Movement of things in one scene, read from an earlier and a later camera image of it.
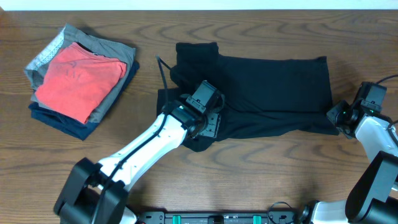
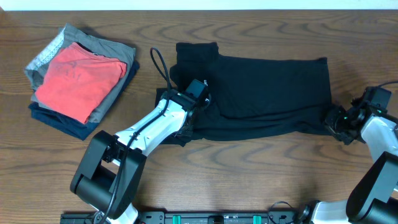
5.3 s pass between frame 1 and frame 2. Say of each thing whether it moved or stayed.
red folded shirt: stayed
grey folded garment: stayed
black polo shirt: stayed
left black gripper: moved
